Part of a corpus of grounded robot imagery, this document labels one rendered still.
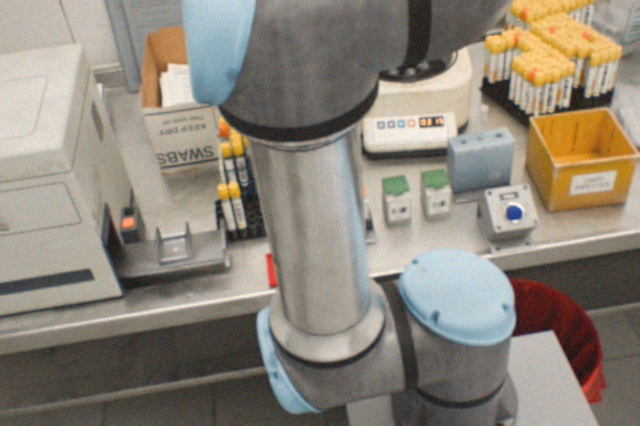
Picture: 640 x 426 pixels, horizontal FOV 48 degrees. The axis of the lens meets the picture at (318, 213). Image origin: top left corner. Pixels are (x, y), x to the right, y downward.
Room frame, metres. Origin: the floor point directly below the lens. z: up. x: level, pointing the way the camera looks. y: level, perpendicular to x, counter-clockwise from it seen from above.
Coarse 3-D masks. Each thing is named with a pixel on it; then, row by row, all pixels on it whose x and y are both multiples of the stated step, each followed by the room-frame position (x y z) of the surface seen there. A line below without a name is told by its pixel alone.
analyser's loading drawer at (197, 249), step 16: (160, 240) 0.83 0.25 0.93; (176, 240) 0.85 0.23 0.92; (192, 240) 0.84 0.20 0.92; (208, 240) 0.84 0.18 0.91; (224, 240) 0.81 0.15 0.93; (112, 256) 0.83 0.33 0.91; (128, 256) 0.82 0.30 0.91; (144, 256) 0.82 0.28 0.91; (160, 256) 0.80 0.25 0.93; (176, 256) 0.81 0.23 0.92; (192, 256) 0.80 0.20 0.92; (208, 256) 0.80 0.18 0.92; (224, 256) 0.79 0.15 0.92; (128, 272) 0.79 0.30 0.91; (144, 272) 0.79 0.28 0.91
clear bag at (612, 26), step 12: (600, 0) 1.35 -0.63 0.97; (612, 0) 1.33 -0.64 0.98; (624, 0) 1.31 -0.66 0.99; (636, 0) 1.30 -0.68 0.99; (600, 12) 1.34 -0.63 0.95; (612, 12) 1.31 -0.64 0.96; (624, 12) 1.30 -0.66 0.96; (636, 12) 1.29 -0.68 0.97; (600, 24) 1.32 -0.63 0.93; (612, 24) 1.30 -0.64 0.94; (624, 24) 1.29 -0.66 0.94; (636, 24) 1.28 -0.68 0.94; (612, 36) 1.30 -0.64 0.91; (624, 36) 1.28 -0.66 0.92; (636, 36) 1.28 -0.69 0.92; (624, 48) 1.27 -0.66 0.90; (636, 48) 1.29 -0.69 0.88
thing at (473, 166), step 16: (448, 144) 0.94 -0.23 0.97; (464, 144) 0.92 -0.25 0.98; (480, 144) 0.92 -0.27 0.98; (496, 144) 0.92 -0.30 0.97; (512, 144) 0.92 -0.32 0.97; (448, 160) 0.94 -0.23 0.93; (464, 160) 0.91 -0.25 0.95; (480, 160) 0.91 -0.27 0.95; (496, 160) 0.91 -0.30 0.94; (512, 160) 0.92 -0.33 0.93; (448, 176) 0.94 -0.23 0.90; (464, 176) 0.91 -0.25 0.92; (480, 176) 0.91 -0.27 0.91; (496, 176) 0.92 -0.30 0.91; (464, 192) 0.91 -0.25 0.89; (480, 192) 0.90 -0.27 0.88
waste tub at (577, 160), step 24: (552, 120) 0.97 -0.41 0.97; (576, 120) 0.97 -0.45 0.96; (600, 120) 0.97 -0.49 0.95; (528, 144) 0.97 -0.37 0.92; (552, 144) 0.97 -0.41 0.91; (576, 144) 0.97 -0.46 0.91; (600, 144) 0.97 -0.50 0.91; (624, 144) 0.89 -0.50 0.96; (528, 168) 0.95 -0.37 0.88; (552, 168) 0.86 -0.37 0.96; (576, 168) 0.85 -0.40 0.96; (600, 168) 0.85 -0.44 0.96; (624, 168) 0.85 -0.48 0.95; (552, 192) 0.85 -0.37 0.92; (576, 192) 0.84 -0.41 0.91; (600, 192) 0.85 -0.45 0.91; (624, 192) 0.85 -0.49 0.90
